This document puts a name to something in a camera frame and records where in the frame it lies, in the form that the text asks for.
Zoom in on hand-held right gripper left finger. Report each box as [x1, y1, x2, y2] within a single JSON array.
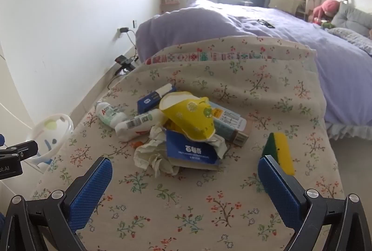
[[0, 156, 113, 251]]

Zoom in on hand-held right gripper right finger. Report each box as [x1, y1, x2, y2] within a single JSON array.
[[258, 154, 372, 251]]

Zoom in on white plastic waste bin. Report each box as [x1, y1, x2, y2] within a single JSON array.
[[29, 113, 75, 173]]

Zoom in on yellow and green sponge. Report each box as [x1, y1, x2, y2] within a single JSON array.
[[261, 132, 296, 176]]

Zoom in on lined paper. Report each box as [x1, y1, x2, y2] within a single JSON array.
[[133, 123, 181, 179]]

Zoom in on white tissue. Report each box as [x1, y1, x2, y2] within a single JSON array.
[[209, 135, 228, 159]]

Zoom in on white tube with barcode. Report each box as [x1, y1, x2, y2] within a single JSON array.
[[114, 108, 165, 143]]

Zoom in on blue tissue packet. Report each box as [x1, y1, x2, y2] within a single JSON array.
[[165, 129, 222, 172]]

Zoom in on small blue and white box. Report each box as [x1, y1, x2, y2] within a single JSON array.
[[137, 84, 178, 115]]

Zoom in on crushed yellow paper cup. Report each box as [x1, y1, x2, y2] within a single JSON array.
[[159, 91, 217, 142]]

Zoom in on floral beige blanket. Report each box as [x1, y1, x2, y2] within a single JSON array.
[[30, 37, 346, 251]]

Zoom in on black and red floor device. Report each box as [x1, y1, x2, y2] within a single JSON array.
[[114, 55, 137, 71]]

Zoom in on black glasses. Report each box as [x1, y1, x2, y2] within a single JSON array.
[[257, 19, 276, 29]]

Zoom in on grey patterned pillow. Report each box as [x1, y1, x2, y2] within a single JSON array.
[[325, 27, 372, 54]]

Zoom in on white desk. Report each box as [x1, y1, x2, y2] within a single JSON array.
[[270, 0, 303, 15]]

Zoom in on pink plush toy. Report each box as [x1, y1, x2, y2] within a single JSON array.
[[309, 0, 341, 25]]

